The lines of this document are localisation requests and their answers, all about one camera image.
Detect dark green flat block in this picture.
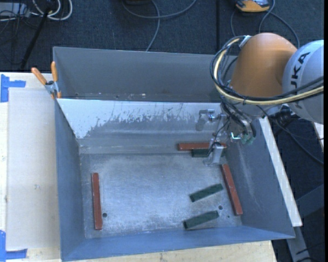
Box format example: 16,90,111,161
189,183,225,203
190,148,210,158
183,210,220,230

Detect grey metal bin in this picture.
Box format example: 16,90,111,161
52,46,296,262

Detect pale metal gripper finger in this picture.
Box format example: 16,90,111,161
195,109,216,132
202,141,226,166

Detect black cylinder on white bracket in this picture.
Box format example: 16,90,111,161
268,109,293,125

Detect red-brown flat block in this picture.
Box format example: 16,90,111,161
177,142,227,152
91,172,104,231
220,163,244,216

